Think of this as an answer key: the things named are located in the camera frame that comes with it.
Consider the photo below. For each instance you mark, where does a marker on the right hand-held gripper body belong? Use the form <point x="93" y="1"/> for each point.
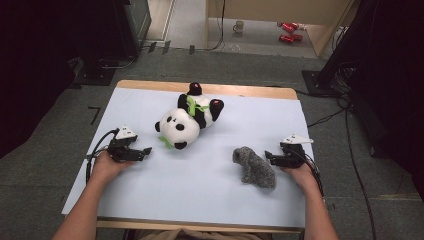
<point x="293" y="155"/>

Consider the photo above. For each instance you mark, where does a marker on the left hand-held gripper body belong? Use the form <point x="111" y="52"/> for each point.
<point x="121" y="148"/>

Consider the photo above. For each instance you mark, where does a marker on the grey fuzzy cloth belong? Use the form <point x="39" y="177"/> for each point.
<point x="256" y="168"/>

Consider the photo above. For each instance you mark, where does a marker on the panda plush toy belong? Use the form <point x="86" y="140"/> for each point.
<point x="181" y="125"/>

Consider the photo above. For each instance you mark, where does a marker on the person's right hand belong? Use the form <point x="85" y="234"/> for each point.
<point x="305" y="176"/>

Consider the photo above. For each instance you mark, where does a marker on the person's left hand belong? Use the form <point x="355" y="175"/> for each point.
<point x="105" y="168"/>

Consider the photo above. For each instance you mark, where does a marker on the black tape mark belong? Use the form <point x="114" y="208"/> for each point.
<point x="95" y="114"/>

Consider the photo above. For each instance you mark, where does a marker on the light blue table mat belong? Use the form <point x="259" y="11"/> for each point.
<point x="200" y="186"/>

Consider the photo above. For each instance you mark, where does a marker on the wooden table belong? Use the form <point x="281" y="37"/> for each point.
<point x="240" y="90"/>

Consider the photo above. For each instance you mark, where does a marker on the black stand base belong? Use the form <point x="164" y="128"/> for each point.
<point x="95" y="76"/>

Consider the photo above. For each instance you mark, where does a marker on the black metal stand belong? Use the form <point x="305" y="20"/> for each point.
<point x="333" y="63"/>

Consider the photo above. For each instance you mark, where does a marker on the dark curtain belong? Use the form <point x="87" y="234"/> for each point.
<point x="40" y="66"/>
<point x="396" y="100"/>

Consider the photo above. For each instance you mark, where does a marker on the red can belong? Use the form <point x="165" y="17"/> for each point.
<point x="295" y="25"/>
<point x="286" y="38"/>
<point x="287" y="28"/>

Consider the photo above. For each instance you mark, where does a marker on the black cabinet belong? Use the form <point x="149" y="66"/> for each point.
<point x="133" y="26"/>

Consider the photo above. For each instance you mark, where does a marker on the beige mug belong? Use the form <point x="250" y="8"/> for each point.
<point x="238" y="26"/>

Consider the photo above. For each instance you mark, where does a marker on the wooden shelf unit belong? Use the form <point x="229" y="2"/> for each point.
<point x="266" y="10"/>

